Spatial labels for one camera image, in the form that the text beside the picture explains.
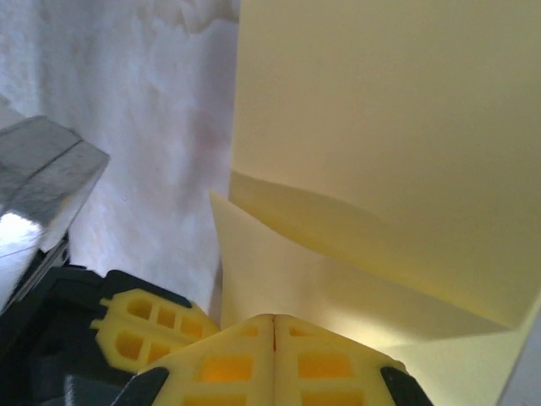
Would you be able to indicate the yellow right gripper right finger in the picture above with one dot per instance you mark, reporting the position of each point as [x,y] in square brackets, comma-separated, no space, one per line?
[325,372]

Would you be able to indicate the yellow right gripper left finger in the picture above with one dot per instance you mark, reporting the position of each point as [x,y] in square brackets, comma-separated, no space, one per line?
[228,372]

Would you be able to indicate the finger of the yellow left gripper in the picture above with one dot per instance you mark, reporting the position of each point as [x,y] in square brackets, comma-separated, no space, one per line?
[169,317]
[127,347]

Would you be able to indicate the yellow paper sheet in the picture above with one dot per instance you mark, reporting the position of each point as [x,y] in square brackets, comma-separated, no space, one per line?
[380,105]

